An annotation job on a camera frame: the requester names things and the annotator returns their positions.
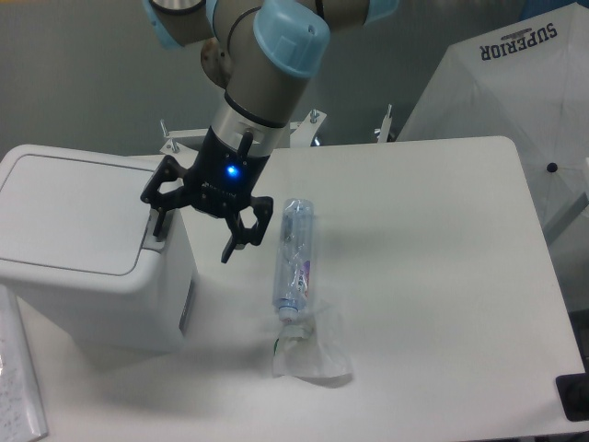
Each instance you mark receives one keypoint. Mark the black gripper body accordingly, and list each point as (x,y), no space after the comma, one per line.
(221,180)

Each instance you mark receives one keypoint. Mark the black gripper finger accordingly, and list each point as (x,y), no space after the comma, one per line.
(168,170)
(241,236)

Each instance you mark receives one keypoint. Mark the white push-lid trash can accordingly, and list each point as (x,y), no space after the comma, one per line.
(80,246)

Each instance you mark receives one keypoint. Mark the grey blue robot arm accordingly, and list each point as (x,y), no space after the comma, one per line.
(275,48)

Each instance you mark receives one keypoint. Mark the clear crushed plastic bottle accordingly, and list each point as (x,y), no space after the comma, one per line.
(293,261)

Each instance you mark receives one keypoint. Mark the crumpled white plastic bag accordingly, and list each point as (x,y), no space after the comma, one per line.
(314,348)

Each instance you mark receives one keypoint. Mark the white superior umbrella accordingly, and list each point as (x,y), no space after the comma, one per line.
(527,82)

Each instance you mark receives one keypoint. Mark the black device at edge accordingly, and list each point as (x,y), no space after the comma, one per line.
(573,391)

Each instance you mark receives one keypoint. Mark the white metal mounting bracket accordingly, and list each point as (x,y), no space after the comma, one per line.
(299,134)

